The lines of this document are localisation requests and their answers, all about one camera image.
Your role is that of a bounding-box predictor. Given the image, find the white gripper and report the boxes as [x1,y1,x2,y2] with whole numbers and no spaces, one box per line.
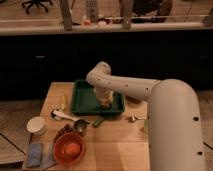
[94,87,113,106]

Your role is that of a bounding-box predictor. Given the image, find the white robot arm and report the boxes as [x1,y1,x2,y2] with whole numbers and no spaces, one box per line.
[86,62,206,171]

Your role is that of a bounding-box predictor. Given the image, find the green plastic tray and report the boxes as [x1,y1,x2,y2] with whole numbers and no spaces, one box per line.
[70,80,125,115]

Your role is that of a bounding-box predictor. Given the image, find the green marker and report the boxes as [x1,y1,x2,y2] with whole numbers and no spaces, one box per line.
[92,117,106,128]

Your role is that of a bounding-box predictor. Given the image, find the red brown bowl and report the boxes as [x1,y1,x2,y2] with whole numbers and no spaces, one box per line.
[126,96,142,104]

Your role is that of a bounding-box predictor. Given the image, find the metal spoon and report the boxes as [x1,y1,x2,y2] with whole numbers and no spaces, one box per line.
[126,116,146,123]

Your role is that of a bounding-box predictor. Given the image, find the small metal cup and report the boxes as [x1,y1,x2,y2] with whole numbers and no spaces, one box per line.
[74,119,89,136]

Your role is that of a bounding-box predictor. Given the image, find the dark red toy cluster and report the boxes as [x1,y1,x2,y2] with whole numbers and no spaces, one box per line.
[55,124,73,139]

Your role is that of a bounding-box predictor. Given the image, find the orange plastic bowl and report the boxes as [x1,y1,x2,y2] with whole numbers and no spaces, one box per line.
[53,132,86,166]

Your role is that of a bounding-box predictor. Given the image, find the white paper cup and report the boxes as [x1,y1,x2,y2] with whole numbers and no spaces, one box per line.
[26,116,47,136]

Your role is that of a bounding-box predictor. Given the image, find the grey cloth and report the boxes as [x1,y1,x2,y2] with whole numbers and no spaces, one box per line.
[40,144,56,171]

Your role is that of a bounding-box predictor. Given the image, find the blue sponge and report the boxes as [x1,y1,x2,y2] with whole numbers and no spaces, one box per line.
[27,143,43,168]

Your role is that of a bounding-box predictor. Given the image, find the black office chair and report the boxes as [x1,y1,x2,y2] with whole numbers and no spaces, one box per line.
[21,0,53,14]

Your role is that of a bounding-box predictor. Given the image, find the white handled scoop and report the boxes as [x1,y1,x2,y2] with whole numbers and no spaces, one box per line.
[51,109,78,121]

